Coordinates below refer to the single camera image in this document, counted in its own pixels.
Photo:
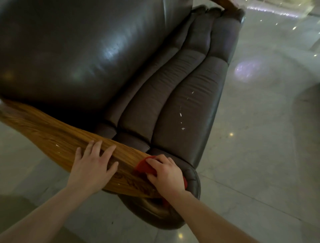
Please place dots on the person's left hand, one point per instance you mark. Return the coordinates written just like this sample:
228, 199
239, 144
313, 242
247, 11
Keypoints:
90, 172

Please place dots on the person's right hand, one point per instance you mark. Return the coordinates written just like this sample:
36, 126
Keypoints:
168, 179

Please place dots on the person's left little finger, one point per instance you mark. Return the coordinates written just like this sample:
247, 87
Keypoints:
78, 154

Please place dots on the person's right thumb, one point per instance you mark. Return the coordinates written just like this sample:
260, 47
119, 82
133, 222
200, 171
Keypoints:
150, 177

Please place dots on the person's left thumb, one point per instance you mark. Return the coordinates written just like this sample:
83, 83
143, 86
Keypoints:
113, 169

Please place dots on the person's left middle finger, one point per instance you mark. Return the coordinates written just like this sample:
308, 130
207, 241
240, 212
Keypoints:
98, 148

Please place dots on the red cleaning cloth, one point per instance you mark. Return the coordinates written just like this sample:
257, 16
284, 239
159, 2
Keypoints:
142, 167

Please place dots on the person's right forearm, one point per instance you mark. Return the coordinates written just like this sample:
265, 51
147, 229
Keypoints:
207, 220

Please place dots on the person's left forearm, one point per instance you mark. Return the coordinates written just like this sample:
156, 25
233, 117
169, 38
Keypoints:
42, 217

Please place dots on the wooden sofa armrest trim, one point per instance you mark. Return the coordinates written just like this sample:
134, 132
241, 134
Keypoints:
47, 130

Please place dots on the dark brown leather sofa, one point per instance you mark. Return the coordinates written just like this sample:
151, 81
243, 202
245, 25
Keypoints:
105, 55

